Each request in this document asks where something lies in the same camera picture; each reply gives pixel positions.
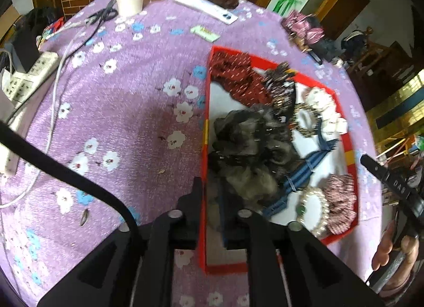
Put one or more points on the pink patterned scrunchie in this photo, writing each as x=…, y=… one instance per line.
x=341, y=197

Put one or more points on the purple floral tablecloth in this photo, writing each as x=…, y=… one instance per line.
x=132, y=121

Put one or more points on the white remote control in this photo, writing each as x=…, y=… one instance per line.
x=205, y=7

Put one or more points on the red small package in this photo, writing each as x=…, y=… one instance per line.
x=51, y=30

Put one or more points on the person's right hand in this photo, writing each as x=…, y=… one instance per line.
x=384, y=250

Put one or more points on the small green white packet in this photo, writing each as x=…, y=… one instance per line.
x=204, y=33

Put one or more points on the red dotted scrunchie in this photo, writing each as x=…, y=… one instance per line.
x=238, y=71

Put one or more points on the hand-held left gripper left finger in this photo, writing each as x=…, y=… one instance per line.
x=195, y=214

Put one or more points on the blue ribbon hair band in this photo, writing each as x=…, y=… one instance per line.
x=299, y=174

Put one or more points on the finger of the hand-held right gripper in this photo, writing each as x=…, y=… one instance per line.
x=394, y=184

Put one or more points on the black bag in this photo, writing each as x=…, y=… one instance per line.
x=31, y=38

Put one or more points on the black hair accessories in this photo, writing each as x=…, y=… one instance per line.
x=328, y=50

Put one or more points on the red cardboard box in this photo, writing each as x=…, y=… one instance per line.
x=220, y=98

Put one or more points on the white flower hair clip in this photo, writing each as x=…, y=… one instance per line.
x=323, y=101

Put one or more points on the pile of pink scrunchies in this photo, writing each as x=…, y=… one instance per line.
x=303, y=28

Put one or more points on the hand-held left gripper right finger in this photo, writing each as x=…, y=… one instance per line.
x=224, y=224

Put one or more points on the black scissors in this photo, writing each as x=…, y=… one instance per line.
x=104, y=13

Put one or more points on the grey fluffy scrunchie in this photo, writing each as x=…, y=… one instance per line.
x=251, y=148

